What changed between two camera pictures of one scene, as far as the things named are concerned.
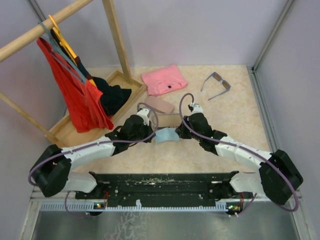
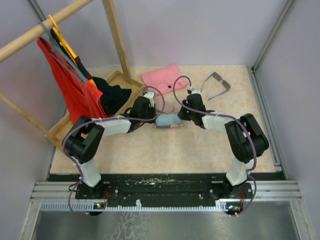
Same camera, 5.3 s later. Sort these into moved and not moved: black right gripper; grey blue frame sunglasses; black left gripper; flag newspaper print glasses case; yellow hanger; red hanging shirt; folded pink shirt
Moved: black left gripper; black right gripper
Not moved: yellow hanger; flag newspaper print glasses case; grey blue frame sunglasses; folded pink shirt; red hanging shirt
